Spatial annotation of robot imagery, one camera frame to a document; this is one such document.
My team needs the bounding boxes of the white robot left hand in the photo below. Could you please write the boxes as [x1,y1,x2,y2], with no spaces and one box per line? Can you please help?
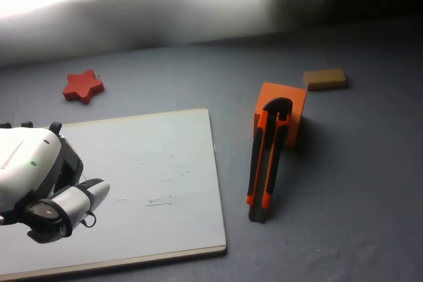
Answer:
[0,121,111,245]

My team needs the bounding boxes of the white board with tan edge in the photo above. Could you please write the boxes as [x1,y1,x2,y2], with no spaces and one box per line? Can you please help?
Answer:
[0,108,229,281]

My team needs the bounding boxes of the orange and black utility knife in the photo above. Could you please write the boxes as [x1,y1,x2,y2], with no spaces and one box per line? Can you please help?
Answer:
[246,97,294,224]

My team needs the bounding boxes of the red star block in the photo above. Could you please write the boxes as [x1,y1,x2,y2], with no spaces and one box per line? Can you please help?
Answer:
[62,69,106,106]

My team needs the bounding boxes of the white backdrop cloth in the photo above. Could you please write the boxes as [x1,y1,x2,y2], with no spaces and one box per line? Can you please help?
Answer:
[0,0,344,68]

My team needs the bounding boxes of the orange cube block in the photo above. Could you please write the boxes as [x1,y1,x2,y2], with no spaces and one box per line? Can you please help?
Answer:
[253,81,307,150]

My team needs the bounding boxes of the tan rectangular wooden block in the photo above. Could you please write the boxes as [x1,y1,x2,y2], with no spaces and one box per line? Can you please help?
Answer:
[303,68,348,91]

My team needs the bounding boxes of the grey table cloth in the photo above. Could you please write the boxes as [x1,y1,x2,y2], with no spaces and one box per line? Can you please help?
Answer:
[0,14,423,282]

